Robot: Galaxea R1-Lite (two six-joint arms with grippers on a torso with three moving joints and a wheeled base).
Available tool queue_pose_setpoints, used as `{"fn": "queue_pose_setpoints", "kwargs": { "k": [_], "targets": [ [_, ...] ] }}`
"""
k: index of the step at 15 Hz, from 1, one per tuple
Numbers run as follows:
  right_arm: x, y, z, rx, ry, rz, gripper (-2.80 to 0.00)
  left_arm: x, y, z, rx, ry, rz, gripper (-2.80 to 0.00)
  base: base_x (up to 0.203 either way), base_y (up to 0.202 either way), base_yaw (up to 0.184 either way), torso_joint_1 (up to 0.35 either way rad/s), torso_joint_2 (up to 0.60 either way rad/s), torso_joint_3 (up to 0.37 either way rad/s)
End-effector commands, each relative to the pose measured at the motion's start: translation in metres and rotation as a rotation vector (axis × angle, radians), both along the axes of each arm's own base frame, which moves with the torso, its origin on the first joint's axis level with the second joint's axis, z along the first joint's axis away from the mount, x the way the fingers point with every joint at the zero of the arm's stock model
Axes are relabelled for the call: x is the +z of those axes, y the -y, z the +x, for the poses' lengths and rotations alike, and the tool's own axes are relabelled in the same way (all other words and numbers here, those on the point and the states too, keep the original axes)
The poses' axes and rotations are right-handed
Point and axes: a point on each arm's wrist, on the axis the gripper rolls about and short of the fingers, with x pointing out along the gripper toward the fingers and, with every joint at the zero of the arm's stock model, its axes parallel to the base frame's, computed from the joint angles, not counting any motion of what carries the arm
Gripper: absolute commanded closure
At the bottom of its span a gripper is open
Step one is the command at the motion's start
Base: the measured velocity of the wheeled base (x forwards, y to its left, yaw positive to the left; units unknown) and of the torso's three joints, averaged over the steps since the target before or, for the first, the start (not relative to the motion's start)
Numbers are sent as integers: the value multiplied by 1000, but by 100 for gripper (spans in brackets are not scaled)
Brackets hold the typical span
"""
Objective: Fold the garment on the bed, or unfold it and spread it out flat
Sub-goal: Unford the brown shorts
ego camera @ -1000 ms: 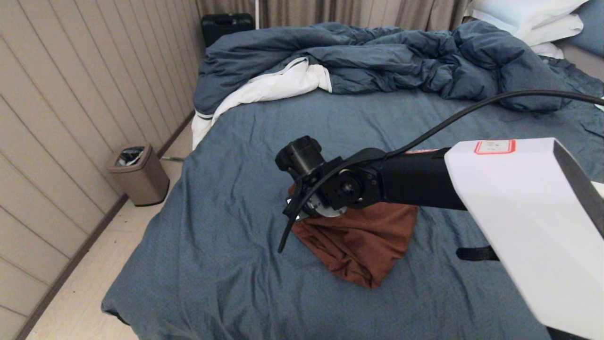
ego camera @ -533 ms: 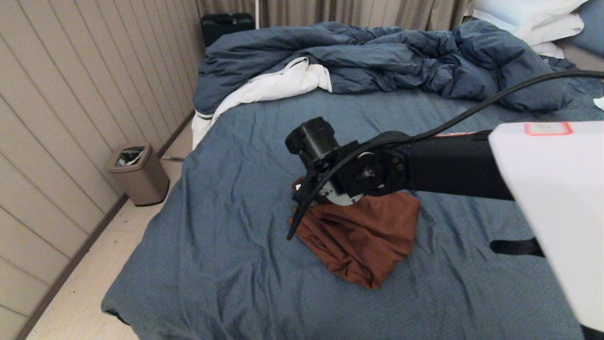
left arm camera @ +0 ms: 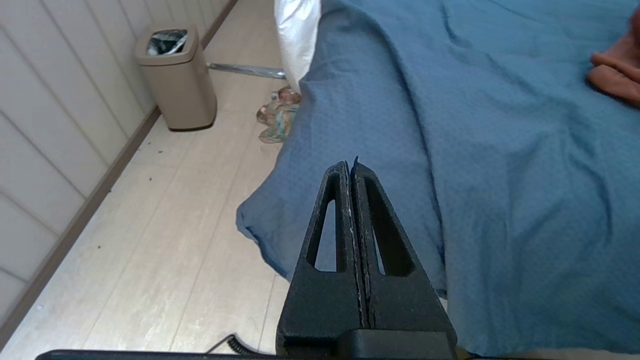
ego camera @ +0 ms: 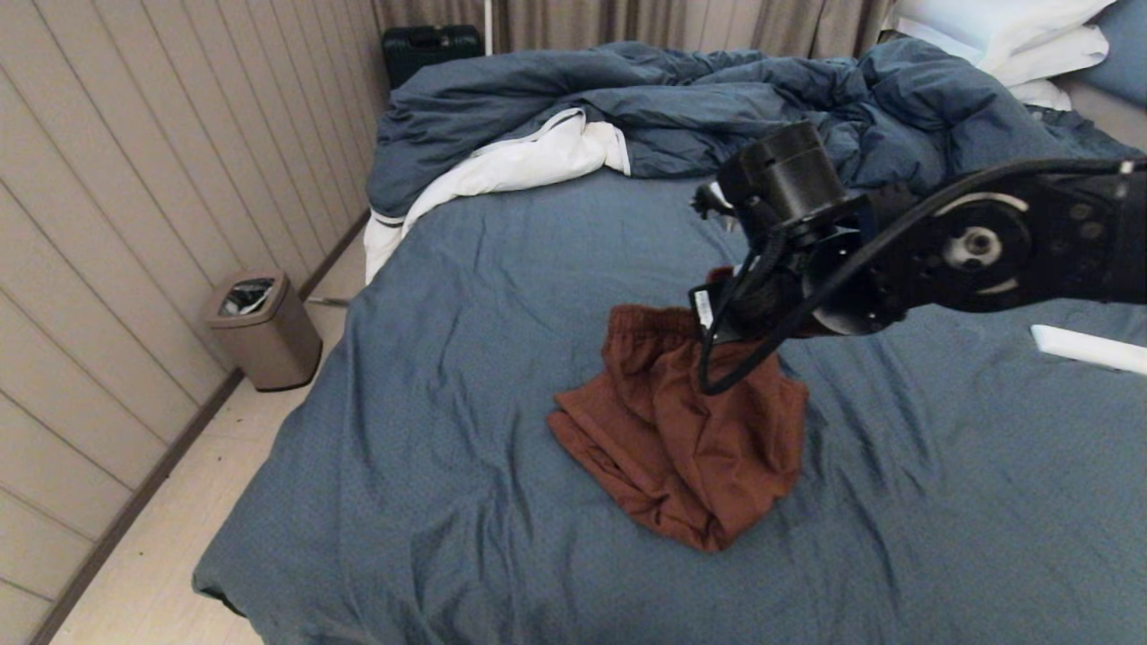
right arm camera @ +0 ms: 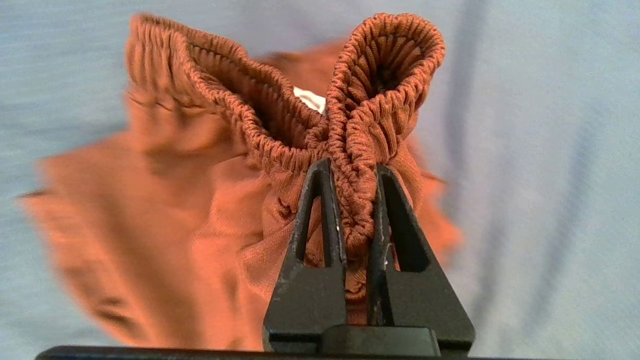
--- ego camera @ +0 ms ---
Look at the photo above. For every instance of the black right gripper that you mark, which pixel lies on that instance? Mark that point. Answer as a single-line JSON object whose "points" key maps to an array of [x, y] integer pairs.
{"points": [[757, 305]]}

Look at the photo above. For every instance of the brown shorts with white print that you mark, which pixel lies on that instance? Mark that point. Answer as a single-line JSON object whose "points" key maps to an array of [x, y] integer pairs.
{"points": [[681, 439]]}

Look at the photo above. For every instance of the crumpled dark blue duvet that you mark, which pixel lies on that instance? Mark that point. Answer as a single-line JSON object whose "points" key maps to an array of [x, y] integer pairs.
{"points": [[582, 98]]}

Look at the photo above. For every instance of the beige curtain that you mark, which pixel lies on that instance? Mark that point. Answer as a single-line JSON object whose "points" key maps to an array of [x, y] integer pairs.
{"points": [[627, 20]]}

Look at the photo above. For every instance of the white flat paper strip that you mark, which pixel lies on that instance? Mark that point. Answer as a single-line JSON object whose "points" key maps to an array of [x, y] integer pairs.
{"points": [[1089, 349]]}

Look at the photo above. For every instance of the blue bed sheet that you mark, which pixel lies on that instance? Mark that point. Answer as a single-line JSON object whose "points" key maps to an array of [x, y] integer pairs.
{"points": [[448, 466]]}

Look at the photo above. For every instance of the small white pillow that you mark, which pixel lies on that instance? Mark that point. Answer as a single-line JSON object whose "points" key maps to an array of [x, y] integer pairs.
{"points": [[1044, 92]]}

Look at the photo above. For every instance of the large white pillow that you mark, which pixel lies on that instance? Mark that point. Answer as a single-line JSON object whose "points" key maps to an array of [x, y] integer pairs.
{"points": [[977, 18]]}

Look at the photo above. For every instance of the white pole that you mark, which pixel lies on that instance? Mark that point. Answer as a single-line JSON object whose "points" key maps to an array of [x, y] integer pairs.
{"points": [[488, 22]]}

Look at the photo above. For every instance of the flat white pillow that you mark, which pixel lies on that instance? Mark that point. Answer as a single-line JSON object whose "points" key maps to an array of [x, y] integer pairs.
{"points": [[1062, 54]]}

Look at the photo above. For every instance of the beige mattress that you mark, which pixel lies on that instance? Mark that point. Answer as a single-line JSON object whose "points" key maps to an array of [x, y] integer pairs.
{"points": [[1111, 115]]}

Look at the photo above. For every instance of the dark green suitcase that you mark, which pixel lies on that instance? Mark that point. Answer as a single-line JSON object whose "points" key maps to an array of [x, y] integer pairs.
{"points": [[430, 49]]}

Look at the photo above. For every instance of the blue pillow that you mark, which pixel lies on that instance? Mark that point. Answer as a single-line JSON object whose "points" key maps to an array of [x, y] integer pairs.
{"points": [[1120, 45]]}

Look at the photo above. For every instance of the beige trash bin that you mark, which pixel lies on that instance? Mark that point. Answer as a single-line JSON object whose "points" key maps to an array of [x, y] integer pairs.
{"points": [[273, 345]]}

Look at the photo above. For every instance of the black trash bag liner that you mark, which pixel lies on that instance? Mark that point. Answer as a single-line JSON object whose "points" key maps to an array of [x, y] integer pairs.
{"points": [[246, 297]]}

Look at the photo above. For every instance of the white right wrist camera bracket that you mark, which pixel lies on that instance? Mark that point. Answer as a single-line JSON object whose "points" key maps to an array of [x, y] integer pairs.
{"points": [[710, 199]]}

